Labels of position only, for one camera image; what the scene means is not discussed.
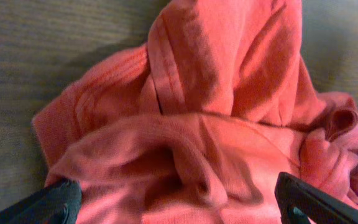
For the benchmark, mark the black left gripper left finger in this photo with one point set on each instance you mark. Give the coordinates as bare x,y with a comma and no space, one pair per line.
58,203

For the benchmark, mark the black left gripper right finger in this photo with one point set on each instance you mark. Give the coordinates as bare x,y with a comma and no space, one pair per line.
300,203

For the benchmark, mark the red printed t-shirt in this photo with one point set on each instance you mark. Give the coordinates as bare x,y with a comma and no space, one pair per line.
195,125

